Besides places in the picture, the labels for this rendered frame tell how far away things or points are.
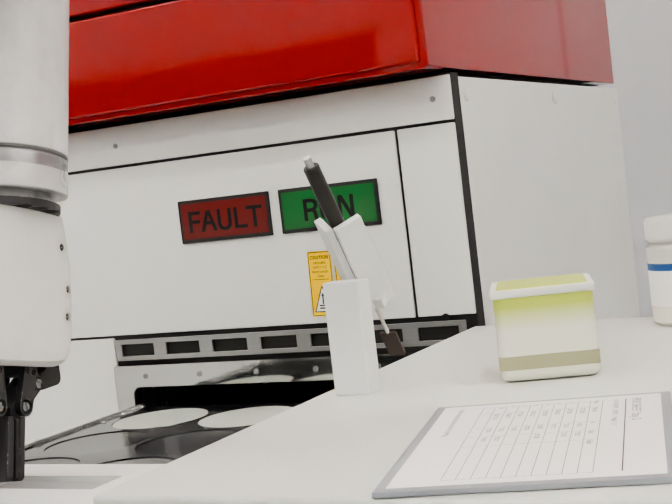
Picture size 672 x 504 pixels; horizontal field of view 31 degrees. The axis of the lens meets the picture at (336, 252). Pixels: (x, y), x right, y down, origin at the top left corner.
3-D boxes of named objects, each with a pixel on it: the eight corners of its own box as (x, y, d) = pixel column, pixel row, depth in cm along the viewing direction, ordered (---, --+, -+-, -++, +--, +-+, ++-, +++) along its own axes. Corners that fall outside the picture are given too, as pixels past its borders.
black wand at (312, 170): (312, 161, 87) (318, 151, 88) (295, 164, 88) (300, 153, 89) (403, 359, 98) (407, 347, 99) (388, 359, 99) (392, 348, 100)
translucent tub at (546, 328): (500, 368, 96) (490, 281, 95) (598, 358, 94) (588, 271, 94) (498, 384, 88) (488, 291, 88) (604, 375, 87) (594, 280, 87)
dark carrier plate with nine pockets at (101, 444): (146, 411, 138) (146, 406, 138) (429, 404, 122) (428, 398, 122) (-83, 496, 107) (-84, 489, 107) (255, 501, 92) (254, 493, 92)
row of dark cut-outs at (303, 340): (120, 360, 145) (118, 339, 144) (470, 342, 125) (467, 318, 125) (117, 361, 144) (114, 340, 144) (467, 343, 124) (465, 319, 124)
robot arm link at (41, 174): (2, 178, 85) (1, 221, 85) (-96, 155, 77) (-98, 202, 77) (98, 164, 81) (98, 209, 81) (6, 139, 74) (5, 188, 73)
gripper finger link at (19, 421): (14, 375, 81) (12, 478, 80) (-21, 374, 78) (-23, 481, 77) (52, 374, 80) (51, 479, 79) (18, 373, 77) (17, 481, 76)
